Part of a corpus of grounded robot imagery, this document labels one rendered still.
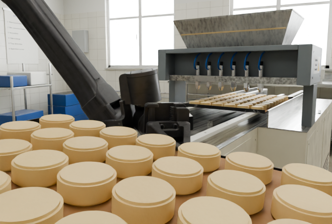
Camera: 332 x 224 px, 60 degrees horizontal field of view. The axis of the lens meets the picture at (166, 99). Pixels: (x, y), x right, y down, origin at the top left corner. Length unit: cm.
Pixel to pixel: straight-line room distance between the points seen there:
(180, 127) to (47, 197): 25
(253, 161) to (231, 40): 110
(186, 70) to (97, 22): 437
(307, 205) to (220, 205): 7
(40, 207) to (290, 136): 114
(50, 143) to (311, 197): 27
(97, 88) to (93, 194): 34
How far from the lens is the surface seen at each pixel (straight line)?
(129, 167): 29
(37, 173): 28
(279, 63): 134
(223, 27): 139
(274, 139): 129
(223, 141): 97
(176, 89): 159
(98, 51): 571
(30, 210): 22
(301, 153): 128
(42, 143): 37
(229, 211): 22
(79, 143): 34
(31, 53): 566
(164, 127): 44
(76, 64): 57
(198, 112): 142
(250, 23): 134
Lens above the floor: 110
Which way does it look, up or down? 7 degrees down
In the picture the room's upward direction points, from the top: straight up
